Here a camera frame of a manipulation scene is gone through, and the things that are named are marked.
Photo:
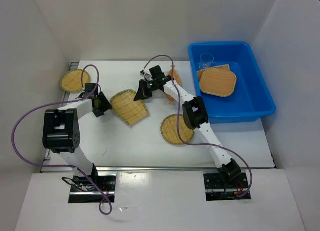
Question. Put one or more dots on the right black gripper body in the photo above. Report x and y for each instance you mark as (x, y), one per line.
(152, 84)

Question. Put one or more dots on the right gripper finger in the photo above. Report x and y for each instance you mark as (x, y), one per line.
(138, 96)
(147, 92)

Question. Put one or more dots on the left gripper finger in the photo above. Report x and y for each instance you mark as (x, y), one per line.
(99, 110)
(102, 103)

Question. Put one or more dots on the round bamboo tray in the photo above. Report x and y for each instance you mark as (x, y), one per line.
(74, 80)
(169, 131)

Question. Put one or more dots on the trapezoid yellow bamboo tray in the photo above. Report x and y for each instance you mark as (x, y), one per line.
(128, 110)

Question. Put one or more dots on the boat-shaped orange woven basket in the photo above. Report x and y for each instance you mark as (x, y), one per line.
(174, 74)

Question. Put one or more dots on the clear plastic cup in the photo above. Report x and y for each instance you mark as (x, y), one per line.
(206, 60)

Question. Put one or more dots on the rounded square orange woven tray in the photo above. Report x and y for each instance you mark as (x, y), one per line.
(217, 82)

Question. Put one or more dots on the fan-shaped orange woven tray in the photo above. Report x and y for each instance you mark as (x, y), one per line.
(225, 67)

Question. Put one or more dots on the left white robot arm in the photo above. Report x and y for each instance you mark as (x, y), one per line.
(61, 129)

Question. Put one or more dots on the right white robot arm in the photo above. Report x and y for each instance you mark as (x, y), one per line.
(195, 117)

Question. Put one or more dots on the blue plastic bin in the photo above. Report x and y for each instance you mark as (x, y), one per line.
(251, 99)

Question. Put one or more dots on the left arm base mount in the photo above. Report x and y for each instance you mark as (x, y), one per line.
(82, 191)

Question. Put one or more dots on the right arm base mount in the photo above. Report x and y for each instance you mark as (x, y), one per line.
(216, 190)

